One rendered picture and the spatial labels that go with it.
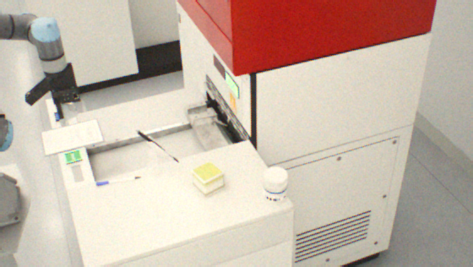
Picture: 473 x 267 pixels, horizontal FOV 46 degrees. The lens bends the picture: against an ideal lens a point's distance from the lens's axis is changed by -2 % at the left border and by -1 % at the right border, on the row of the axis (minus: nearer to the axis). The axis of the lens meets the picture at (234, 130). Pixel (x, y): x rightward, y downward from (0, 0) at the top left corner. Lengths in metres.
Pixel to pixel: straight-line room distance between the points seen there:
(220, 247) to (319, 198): 0.71
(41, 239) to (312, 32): 1.87
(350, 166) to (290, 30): 0.71
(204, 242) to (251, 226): 0.14
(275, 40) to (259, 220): 0.55
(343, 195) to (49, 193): 1.71
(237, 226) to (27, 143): 2.31
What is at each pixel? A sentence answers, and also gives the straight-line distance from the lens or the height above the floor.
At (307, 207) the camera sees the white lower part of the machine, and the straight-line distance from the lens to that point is 2.28.
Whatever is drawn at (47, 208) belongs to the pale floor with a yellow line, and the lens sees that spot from 3.24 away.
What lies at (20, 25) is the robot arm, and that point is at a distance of 1.75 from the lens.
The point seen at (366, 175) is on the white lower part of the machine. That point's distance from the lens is 2.34.
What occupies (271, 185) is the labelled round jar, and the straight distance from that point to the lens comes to 1.63.
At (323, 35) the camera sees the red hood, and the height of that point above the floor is 1.30.
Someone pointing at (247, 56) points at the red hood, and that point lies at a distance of 1.74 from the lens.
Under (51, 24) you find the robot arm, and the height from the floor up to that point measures 1.46.
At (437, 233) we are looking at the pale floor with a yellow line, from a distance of 3.05.
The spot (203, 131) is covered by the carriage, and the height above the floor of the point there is 0.88.
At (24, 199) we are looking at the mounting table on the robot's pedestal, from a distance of 2.07.
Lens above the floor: 2.16
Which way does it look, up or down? 37 degrees down
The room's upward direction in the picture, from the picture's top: 2 degrees counter-clockwise
